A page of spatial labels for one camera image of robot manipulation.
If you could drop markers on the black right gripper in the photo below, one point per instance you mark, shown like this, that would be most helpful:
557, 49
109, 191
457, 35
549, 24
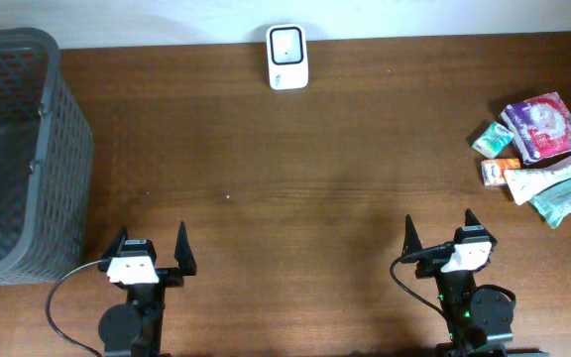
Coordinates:
429, 268

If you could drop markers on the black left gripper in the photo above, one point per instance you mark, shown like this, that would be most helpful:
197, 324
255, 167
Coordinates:
183, 254

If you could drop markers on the orange small tissue pack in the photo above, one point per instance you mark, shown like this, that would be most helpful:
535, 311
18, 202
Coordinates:
492, 170

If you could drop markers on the white tube with brown cap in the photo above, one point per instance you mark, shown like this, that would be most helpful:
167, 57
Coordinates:
524, 184

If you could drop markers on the green small tissue pack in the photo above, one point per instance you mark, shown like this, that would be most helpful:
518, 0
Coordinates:
493, 140

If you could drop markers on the teal wet wipes pack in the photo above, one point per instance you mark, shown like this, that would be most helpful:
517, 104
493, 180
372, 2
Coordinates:
554, 203

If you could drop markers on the pink purple tissue pack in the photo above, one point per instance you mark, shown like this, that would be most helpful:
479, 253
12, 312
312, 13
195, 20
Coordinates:
541, 126

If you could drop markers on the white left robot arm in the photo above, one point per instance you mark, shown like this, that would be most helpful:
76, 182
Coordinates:
134, 327

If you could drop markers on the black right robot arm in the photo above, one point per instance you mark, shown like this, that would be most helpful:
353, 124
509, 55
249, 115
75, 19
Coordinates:
479, 318

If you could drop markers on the dark grey plastic basket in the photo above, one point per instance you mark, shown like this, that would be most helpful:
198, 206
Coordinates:
46, 154

